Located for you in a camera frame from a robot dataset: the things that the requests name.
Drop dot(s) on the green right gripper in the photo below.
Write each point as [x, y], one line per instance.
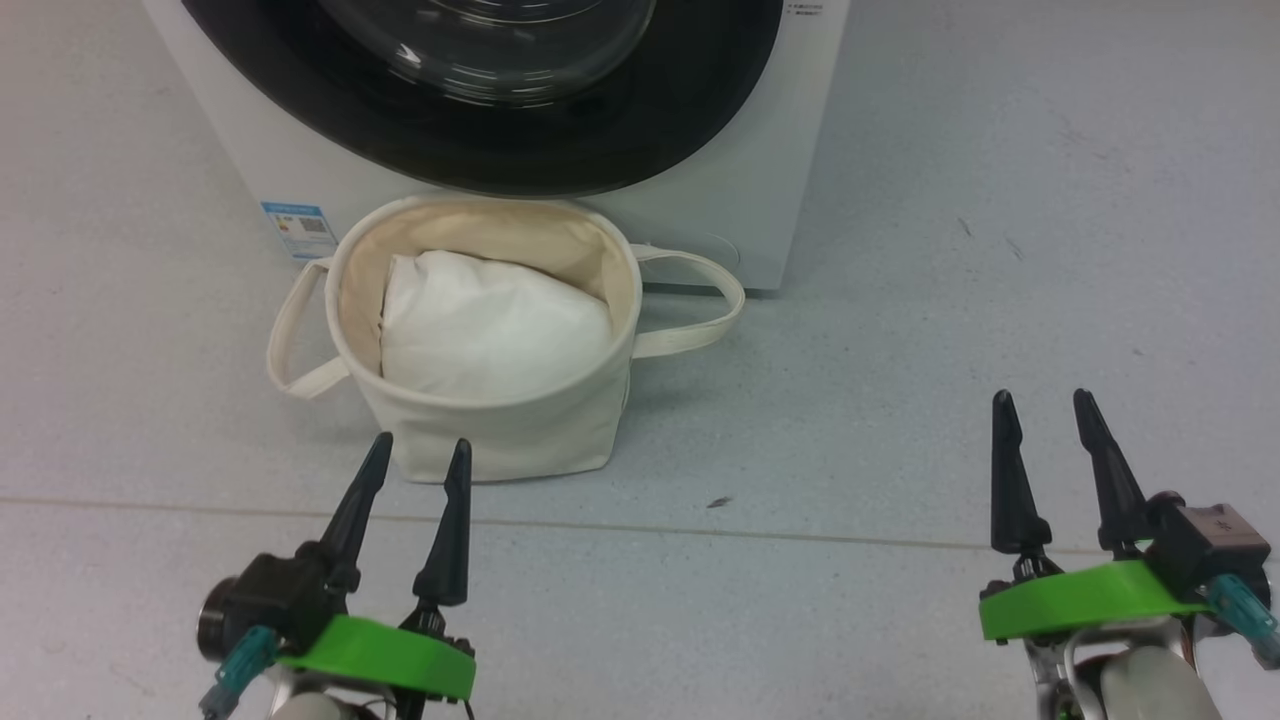
[1090, 595]

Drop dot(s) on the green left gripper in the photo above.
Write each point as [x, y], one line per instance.
[390, 655]

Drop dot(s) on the black round glass washer door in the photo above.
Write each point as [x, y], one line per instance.
[600, 150]

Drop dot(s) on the cream canvas laundry basket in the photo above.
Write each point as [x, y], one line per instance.
[520, 440]

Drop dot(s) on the white front-load washing machine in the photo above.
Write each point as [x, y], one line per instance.
[760, 180]

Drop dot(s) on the white pillow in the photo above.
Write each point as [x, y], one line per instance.
[500, 330]

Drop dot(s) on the blue energy label sticker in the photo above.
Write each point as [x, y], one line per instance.
[300, 230]

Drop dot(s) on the oval washer filter cover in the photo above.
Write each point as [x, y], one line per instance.
[722, 248]

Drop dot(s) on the small printed text label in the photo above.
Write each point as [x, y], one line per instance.
[805, 8]

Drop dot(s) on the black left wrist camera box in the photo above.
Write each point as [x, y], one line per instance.
[270, 600]

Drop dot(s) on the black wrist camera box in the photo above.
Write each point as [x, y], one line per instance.
[270, 600]
[1215, 540]

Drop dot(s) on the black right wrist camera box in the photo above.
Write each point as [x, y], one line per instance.
[1215, 540]

